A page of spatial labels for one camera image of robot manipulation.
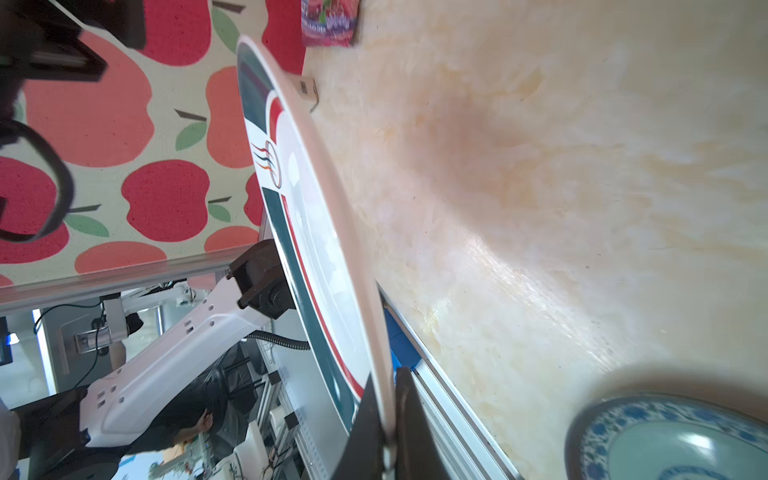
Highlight white plate red green stripes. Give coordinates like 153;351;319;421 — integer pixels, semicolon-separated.
236;36;396;441

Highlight blue label block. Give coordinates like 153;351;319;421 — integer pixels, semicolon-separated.
384;307;421;378

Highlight teal patterned small plate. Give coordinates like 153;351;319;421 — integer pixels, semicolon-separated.
564;394;767;479

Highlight purple candy bag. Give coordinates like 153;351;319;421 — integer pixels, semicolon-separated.
301;0;360;47

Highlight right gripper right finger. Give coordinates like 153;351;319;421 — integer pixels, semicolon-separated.
395;367;450;480

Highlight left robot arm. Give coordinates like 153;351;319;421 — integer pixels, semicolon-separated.
16;239;294;479

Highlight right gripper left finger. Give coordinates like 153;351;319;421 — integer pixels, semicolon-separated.
332;378;385;480

